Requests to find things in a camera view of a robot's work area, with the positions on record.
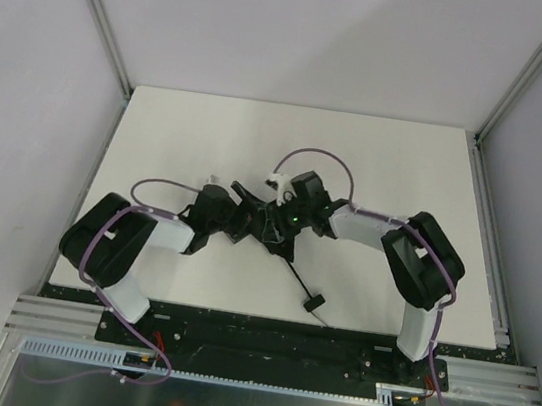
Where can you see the right aluminium frame post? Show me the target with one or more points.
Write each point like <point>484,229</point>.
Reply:
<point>523,81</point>

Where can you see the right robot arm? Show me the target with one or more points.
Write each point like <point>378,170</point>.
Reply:
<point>424,265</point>

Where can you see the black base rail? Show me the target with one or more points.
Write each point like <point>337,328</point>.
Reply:
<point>267,351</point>

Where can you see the aluminium frame post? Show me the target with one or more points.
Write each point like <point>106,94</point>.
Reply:
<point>523,81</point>
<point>110,45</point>

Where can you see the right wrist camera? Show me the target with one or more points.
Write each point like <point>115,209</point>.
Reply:
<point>283,186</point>

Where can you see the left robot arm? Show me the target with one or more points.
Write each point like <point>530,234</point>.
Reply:
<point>106,241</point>

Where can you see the black folding umbrella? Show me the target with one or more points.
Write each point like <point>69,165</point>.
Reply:
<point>301,278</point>

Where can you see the left aluminium frame post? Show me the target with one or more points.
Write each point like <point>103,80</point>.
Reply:
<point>110,45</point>

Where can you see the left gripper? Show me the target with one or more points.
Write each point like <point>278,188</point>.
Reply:
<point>240,218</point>

